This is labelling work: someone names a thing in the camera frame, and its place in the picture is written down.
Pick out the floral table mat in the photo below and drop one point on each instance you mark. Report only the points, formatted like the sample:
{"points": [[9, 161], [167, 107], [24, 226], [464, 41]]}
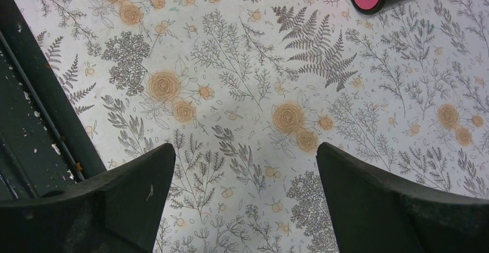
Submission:
{"points": [[247, 90]]}

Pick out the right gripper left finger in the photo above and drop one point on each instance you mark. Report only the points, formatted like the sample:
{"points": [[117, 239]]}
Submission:
{"points": [[116, 211]]}

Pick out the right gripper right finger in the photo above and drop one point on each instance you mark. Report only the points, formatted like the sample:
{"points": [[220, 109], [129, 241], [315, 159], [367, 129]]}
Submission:
{"points": [[373, 210]]}

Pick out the black mounting rail base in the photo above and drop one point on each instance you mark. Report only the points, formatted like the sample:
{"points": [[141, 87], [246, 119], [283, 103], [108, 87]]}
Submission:
{"points": [[44, 147]]}

